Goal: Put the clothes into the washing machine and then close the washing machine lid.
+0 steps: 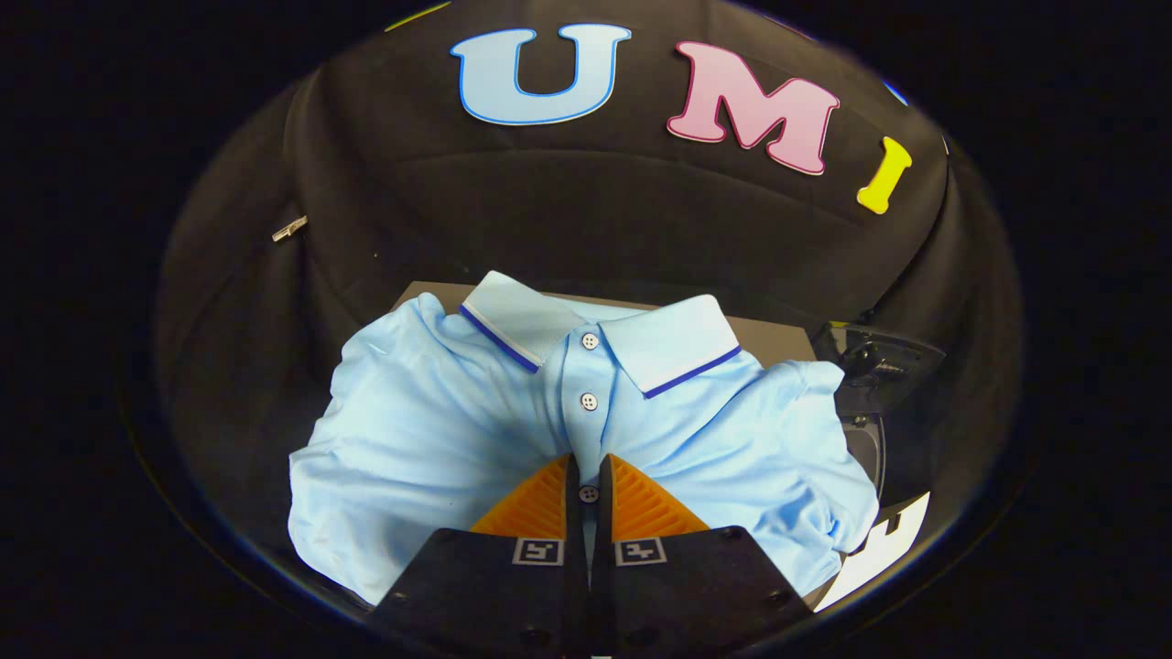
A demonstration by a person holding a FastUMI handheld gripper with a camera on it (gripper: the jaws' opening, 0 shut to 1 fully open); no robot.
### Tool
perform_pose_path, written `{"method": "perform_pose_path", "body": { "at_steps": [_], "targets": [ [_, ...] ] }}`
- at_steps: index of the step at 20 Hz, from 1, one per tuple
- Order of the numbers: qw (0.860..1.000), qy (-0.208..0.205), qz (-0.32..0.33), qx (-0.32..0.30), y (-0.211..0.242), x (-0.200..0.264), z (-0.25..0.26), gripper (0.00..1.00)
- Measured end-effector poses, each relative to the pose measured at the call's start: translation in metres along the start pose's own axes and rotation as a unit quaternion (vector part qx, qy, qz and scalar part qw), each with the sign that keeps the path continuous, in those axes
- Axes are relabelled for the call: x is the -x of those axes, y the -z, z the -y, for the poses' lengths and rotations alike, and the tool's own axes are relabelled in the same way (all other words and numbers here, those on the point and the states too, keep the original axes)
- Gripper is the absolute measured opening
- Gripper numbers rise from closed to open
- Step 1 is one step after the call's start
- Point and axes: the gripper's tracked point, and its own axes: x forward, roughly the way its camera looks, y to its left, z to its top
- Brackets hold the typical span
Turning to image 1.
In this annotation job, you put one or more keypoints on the dark glass washing machine lid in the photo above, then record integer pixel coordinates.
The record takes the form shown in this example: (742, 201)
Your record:
(879, 361)

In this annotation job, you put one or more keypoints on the grey box-shaped appliance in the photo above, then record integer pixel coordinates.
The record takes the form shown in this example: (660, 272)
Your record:
(783, 340)

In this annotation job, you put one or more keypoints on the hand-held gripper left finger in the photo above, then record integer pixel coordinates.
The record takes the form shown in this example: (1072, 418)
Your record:
(513, 595)

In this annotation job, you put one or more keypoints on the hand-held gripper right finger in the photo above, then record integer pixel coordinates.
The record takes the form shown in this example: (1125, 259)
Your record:
(678, 595)

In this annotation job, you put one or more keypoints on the small metal clip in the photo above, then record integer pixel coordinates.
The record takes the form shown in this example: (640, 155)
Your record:
(289, 229)

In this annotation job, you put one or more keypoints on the black backdrop cloth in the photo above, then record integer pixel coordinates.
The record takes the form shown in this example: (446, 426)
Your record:
(595, 210)

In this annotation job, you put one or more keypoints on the light blue polo shirt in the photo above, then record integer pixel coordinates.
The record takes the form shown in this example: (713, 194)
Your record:
(430, 430)

